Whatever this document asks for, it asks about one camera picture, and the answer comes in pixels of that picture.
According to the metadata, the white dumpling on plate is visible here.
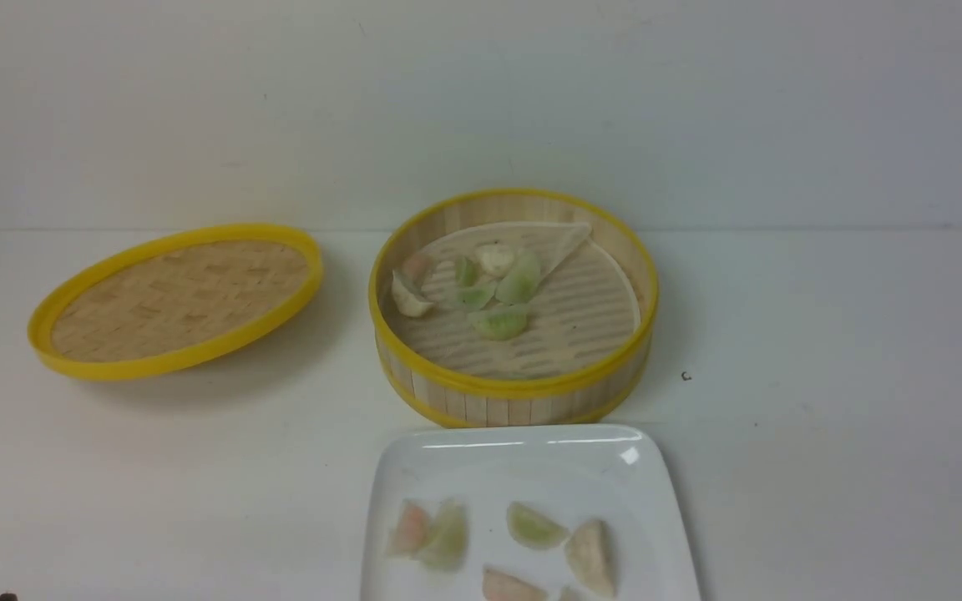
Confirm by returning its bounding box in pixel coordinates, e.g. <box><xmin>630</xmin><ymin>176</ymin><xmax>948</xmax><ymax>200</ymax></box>
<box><xmin>564</xmin><ymin>518</ymin><xmax>617</xmax><ymax>598</ymax></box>

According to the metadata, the white square plate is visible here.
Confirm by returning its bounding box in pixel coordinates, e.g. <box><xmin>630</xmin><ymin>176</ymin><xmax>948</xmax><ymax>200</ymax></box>
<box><xmin>358</xmin><ymin>425</ymin><xmax>701</xmax><ymax>600</ymax></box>

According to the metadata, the pink dumpling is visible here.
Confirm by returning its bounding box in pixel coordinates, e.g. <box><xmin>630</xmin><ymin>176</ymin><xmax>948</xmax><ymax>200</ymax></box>
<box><xmin>482</xmin><ymin>566</ymin><xmax>549</xmax><ymax>601</ymax></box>
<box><xmin>385</xmin><ymin>499</ymin><xmax>431</xmax><ymax>557</ymax></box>
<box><xmin>400</xmin><ymin>252</ymin><xmax>433</xmax><ymax>285</ymax></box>

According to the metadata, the yellow-rimmed bamboo steamer basket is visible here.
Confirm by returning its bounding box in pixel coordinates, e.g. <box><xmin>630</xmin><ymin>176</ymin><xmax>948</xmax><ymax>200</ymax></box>
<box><xmin>367</xmin><ymin>188</ymin><xmax>661</xmax><ymax>427</ymax></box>

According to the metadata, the white dumpling in steamer top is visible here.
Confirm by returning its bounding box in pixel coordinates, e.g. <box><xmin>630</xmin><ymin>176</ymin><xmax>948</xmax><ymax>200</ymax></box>
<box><xmin>474</xmin><ymin>242</ymin><xmax>518</xmax><ymax>279</ymax></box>

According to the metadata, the white dumpling in steamer left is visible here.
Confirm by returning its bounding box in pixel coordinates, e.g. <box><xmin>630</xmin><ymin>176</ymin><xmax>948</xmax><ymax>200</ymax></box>
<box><xmin>390</xmin><ymin>270</ymin><xmax>437</xmax><ymax>319</ymax></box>

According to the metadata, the small green dumpling upper left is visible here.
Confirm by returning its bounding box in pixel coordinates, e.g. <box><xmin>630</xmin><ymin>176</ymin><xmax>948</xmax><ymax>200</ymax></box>
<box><xmin>453</xmin><ymin>255</ymin><xmax>478</xmax><ymax>288</ymax></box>

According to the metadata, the pink dumpling on plate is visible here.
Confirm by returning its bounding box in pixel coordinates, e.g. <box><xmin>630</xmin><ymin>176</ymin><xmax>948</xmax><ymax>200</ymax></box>
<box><xmin>385</xmin><ymin>499</ymin><xmax>431</xmax><ymax>557</ymax></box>

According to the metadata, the yellow-rimmed bamboo steamer lid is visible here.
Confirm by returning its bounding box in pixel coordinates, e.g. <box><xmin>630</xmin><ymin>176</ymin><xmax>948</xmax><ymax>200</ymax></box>
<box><xmin>27</xmin><ymin>222</ymin><xmax>325</xmax><ymax>381</ymax></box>

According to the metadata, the white dumpling in steamer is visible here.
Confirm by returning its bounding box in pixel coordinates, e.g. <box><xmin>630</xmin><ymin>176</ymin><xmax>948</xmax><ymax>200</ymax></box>
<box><xmin>390</xmin><ymin>270</ymin><xmax>437</xmax><ymax>319</ymax></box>
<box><xmin>474</xmin><ymin>242</ymin><xmax>518</xmax><ymax>279</ymax></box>

